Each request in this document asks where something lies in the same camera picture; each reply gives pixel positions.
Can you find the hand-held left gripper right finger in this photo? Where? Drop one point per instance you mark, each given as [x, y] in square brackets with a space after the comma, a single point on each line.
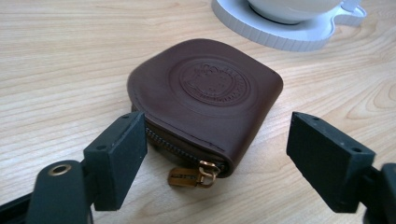
[327, 168]

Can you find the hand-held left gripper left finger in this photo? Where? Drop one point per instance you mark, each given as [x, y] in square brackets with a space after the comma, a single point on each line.
[116, 161]

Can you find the brown leather zip pouch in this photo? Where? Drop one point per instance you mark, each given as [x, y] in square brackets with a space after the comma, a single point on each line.
[202, 102]

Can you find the white ribbed tray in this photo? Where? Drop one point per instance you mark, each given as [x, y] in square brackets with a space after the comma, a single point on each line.
[289, 29]

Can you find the white cup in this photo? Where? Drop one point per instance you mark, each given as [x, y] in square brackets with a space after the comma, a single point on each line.
[299, 9]

